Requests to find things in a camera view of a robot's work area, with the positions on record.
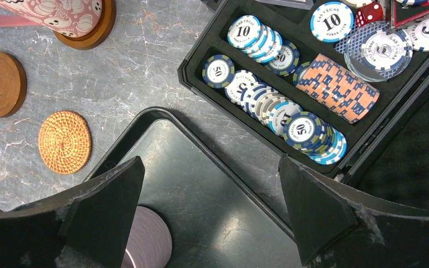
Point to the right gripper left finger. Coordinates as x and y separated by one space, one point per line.
94 218

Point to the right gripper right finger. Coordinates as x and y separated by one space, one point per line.
336 225

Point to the light lilac mug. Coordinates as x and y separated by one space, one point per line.
149 243

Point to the dark pink mug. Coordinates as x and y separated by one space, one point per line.
71 18

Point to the black poker chip case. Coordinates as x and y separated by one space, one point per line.
340 86

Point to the black tray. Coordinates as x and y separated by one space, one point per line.
214 218

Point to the wooden coaster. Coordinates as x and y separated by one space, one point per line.
101 31
13 85

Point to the woven round coaster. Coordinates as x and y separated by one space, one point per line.
64 142

